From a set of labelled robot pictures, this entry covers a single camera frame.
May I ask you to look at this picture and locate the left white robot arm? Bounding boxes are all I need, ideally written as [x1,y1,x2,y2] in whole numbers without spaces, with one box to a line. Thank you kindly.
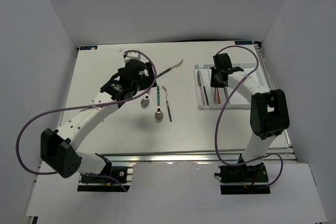
[40,59,155,182]

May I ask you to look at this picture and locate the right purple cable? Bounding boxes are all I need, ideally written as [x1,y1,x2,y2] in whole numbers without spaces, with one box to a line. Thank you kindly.
[215,45,284,188]

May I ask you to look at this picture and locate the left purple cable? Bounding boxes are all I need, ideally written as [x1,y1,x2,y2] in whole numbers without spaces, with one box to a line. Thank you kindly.
[16,50,158,192]

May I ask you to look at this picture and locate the white divided utensil tray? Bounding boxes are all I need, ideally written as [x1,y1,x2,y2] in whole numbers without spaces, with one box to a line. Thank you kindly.
[194,65,250,110]

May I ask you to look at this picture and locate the green handled spoon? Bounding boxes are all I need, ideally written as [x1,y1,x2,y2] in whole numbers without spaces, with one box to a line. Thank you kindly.
[154,86,163,121]

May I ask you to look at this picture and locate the pink handled knife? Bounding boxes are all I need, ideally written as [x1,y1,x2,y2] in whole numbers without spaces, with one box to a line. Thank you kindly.
[196,70,205,106]

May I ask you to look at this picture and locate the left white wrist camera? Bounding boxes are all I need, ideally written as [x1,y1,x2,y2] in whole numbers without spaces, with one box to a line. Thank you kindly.
[123,50,141,63]

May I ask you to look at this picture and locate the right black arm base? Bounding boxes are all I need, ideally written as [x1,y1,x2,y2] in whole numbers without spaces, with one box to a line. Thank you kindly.
[214,163,270,195]

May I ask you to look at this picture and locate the floral handled knife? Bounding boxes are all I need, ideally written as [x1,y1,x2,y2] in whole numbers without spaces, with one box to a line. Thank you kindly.
[202,84,209,106]

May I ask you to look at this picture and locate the purple cable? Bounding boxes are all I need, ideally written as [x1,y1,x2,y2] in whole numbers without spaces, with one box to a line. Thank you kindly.
[215,45,284,188]
[16,50,158,192]

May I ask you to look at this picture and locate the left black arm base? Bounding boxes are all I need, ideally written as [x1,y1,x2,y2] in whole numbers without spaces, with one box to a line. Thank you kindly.
[77,163,134,193]

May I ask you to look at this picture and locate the left blue corner label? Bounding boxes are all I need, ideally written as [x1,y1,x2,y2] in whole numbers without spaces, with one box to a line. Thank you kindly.
[79,45,98,50]

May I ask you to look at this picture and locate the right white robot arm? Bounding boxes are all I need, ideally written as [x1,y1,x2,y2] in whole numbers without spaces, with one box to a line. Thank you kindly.
[211,53,290,182]

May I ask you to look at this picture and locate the pink handled spoon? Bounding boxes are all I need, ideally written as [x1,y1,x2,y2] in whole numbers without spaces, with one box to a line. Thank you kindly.
[141,93,150,108]

